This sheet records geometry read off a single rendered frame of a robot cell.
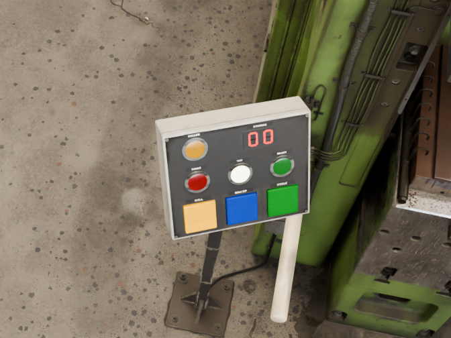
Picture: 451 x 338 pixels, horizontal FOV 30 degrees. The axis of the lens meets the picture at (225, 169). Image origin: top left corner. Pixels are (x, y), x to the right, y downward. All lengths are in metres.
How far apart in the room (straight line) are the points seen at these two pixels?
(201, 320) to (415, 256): 0.85
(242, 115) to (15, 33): 1.79
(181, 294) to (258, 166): 1.10
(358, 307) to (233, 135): 1.14
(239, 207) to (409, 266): 0.69
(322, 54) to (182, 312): 1.23
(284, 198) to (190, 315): 1.02
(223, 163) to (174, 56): 1.58
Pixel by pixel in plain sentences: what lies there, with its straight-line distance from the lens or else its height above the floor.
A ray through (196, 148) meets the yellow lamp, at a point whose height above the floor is 1.17.
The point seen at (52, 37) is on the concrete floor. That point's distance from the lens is 3.49.
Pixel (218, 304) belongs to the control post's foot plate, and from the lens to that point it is 2.89.
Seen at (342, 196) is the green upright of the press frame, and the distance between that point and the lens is 2.54.
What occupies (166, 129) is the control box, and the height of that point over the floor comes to 1.19.
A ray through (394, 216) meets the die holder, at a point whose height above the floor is 0.86.
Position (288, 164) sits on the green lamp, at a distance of 1.93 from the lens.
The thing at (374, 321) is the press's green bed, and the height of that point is 0.10.
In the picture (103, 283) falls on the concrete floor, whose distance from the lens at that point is 2.95.
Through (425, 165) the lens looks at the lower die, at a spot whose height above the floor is 0.98.
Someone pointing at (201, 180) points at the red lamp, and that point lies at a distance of 1.88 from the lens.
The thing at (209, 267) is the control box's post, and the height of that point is 0.37.
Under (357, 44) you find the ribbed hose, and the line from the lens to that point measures 1.92.
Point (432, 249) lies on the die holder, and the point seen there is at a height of 0.72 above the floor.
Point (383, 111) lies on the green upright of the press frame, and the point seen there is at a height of 1.02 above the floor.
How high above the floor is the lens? 2.75
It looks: 61 degrees down
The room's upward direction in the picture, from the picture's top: 11 degrees clockwise
